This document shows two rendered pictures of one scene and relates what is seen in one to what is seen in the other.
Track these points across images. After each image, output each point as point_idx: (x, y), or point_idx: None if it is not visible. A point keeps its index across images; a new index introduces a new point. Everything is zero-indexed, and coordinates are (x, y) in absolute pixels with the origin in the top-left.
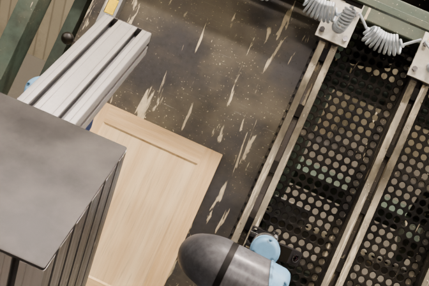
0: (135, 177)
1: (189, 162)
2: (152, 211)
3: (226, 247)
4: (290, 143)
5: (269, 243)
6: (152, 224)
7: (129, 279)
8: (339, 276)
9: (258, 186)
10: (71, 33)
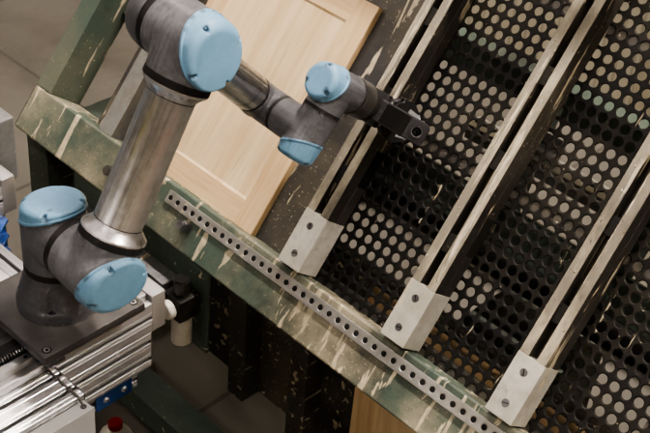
0: (271, 39)
1: (337, 18)
2: (283, 84)
3: None
4: None
5: (327, 67)
6: None
7: (242, 173)
8: (493, 175)
9: (405, 43)
10: None
